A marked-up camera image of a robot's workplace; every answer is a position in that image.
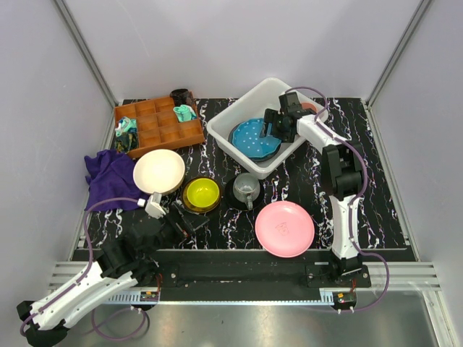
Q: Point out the yellow plastic bowl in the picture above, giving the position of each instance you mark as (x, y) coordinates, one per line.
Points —
(203, 192)

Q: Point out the mint green rolled cloth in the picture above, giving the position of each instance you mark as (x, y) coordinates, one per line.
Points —
(184, 113)

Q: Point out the purple cloth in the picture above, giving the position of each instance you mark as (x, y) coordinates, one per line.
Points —
(110, 175)

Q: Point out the teal ceramic floral plate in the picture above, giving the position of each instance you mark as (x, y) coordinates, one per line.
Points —
(269, 157)

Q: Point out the blue dotted scalloped plate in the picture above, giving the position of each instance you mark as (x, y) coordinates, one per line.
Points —
(249, 142)

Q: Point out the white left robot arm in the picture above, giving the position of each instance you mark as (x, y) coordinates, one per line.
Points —
(121, 264)

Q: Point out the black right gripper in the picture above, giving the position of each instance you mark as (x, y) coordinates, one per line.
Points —
(271, 117)

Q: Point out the pink plastic cup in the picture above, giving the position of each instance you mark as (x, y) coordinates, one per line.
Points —
(309, 106)

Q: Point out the pink plastic plate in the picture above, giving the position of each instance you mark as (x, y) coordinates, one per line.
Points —
(284, 229)

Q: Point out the dark green patterned cloth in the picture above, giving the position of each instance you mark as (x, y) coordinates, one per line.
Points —
(126, 142)

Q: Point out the grey ceramic mug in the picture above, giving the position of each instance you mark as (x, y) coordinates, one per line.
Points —
(246, 191)

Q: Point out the teal white patterned cloth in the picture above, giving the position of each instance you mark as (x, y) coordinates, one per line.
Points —
(125, 125)

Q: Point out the orange wooden divided tray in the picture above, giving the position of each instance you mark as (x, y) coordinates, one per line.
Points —
(158, 126)

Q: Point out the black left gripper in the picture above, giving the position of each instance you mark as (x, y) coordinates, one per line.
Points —
(189, 222)

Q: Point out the dark brown cup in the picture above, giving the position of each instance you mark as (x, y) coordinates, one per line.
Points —
(182, 96)

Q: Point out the amber transparent plate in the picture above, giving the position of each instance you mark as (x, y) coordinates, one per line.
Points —
(197, 209)

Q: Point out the translucent white plastic bin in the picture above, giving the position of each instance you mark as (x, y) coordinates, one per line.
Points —
(252, 105)

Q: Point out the cream white bowl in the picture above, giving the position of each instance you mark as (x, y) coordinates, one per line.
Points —
(159, 171)

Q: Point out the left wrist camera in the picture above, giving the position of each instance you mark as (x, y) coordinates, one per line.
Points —
(152, 205)

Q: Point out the black saucer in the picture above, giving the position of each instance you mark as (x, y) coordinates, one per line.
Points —
(233, 202)

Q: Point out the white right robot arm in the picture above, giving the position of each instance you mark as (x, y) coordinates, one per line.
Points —
(343, 176)

